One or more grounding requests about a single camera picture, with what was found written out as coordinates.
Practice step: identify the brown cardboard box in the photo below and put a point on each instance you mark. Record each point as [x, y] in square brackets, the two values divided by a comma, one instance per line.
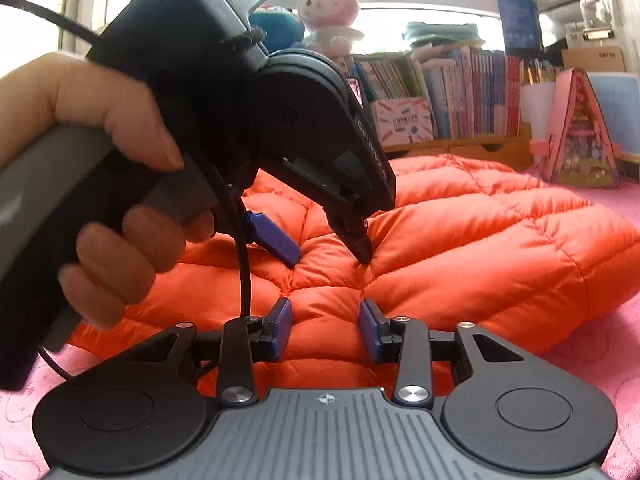
[592, 60]

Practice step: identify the stack of green booklets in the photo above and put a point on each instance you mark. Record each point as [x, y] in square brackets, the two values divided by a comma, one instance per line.
[442, 34]

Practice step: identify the orange down jacket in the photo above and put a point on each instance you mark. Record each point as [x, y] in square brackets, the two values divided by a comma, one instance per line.
[475, 240]

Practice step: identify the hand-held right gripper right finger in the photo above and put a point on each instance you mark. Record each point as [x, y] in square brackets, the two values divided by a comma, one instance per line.
[371, 335]

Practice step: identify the white printer box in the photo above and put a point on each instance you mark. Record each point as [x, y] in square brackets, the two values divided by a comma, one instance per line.
[405, 120]

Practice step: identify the wooden desk organizer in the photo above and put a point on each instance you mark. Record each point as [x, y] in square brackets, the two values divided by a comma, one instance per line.
[475, 147]

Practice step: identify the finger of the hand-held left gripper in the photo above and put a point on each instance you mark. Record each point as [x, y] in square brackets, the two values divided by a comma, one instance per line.
[352, 235]
[275, 240]

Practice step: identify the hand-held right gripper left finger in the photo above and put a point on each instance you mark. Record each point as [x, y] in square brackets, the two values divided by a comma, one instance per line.
[282, 330]

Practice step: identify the dark blue booklet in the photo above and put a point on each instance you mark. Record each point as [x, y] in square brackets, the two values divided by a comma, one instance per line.
[517, 15]

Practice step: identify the pink rabbit plush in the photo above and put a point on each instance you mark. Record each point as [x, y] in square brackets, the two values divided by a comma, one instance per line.
[327, 5]

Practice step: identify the light blue board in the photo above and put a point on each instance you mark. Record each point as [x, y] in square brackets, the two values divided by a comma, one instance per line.
[620, 110]

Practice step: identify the row of slim colourful books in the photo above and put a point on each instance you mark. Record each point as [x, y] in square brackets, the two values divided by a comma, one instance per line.
[470, 95]

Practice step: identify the pink house-shaped toy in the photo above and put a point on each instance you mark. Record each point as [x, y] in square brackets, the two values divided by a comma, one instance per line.
[580, 135]

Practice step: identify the person's left hand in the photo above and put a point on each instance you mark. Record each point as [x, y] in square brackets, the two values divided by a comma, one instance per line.
[100, 95]

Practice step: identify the pink rabbit-print towel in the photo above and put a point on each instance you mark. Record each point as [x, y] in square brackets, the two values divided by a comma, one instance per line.
[600, 360]

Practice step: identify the blue plush toy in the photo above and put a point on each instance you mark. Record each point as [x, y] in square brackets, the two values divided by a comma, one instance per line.
[280, 27]

